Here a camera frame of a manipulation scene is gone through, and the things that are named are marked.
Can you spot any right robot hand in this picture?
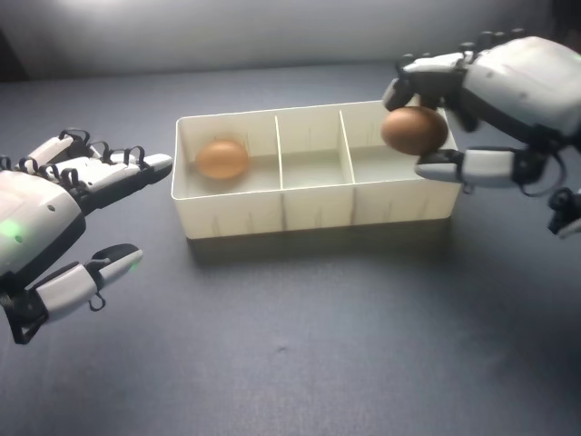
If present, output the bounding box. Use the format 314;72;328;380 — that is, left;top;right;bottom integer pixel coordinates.
380;28;581;197

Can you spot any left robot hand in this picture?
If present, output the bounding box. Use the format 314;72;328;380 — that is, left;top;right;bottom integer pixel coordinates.
0;128;174;345

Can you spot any brown egg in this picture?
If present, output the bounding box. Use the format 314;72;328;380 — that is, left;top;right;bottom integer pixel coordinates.
379;106;450;157
195;139;251;180

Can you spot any white divided plastic tray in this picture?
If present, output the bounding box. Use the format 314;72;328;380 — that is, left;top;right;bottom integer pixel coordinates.
171;100;462;241

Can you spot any grey table cloth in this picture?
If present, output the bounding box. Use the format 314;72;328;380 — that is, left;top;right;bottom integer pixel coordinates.
0;58;581;436

